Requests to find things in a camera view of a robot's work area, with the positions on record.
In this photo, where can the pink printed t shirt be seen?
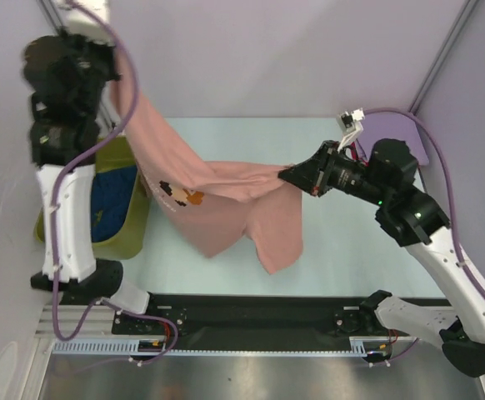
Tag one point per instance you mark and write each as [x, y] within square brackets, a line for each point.
[214, 204]

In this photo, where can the aluminium front rail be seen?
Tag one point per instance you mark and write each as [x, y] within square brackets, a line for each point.
[80, 321]

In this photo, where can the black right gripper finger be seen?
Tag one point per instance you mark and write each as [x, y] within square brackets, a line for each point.
[309, 166]
[304, 184]

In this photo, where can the blue t shirt in bin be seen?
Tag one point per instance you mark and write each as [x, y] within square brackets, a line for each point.
[110, 197]

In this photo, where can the aluminium frame post left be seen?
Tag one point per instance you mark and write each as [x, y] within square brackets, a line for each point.
[91, 67]

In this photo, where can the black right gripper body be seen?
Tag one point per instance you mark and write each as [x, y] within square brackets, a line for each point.
[342, 172]

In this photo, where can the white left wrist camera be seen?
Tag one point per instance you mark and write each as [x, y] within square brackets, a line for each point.
[87, 18]

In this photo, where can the folded purple t shirt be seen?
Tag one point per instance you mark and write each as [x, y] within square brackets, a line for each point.
[392, 125]

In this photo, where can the folded red t shirt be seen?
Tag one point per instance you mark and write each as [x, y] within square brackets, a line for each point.
[357, 153]

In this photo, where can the aluminium frame post right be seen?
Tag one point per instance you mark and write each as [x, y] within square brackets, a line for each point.
[461, 21]

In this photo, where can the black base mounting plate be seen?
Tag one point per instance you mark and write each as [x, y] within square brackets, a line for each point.
[370, 303]

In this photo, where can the aluminium frame post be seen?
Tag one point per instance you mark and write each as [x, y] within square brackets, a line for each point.
[461, 21]
[91, 67]

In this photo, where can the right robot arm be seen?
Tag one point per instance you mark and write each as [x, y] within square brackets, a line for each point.
[415, 221]

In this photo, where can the olive green plastic bin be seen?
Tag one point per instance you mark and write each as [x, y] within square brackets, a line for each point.
[64, 224]

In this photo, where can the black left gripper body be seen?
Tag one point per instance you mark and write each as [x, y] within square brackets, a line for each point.
[100, 59]

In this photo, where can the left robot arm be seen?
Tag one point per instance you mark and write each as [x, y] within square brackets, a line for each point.
[69, 146]

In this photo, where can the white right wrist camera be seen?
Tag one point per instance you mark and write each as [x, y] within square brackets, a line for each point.
[351, 124]

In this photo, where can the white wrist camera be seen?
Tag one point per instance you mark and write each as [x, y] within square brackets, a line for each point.
[351, 124]
[87, 18]

